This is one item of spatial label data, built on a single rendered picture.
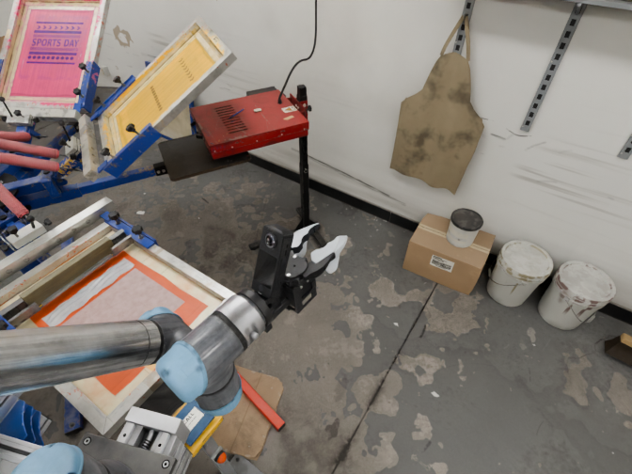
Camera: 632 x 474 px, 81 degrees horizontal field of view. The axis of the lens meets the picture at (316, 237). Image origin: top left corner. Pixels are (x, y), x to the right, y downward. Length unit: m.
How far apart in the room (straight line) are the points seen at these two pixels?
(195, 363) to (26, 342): 0.19
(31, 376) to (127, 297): 1.09
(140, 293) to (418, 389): 1.60
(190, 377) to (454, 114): 2.18
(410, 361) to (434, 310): 0.42
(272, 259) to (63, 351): 0.29
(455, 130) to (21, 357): 2.32
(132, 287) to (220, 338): 1.13
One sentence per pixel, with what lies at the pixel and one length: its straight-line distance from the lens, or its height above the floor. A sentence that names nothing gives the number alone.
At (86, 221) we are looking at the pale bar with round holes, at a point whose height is 1.00.
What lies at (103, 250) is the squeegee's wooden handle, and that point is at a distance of 1.75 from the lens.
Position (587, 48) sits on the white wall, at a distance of 2.31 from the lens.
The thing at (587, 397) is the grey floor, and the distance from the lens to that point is 2.78.
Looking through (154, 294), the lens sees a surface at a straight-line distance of 1.60.
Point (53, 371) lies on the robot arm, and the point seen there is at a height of 1.72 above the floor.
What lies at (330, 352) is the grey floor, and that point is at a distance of 2.41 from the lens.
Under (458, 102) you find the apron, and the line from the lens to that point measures 2.44.
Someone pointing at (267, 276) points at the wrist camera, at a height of 1.70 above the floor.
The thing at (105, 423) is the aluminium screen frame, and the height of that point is 0.99.
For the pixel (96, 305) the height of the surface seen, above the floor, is 0.95.
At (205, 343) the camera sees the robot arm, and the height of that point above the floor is 1.69.
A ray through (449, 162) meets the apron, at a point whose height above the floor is 0.76.
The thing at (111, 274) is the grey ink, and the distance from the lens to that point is 1.74.
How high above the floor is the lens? 2.16
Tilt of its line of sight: 46 degrees down
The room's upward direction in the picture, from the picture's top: straight up
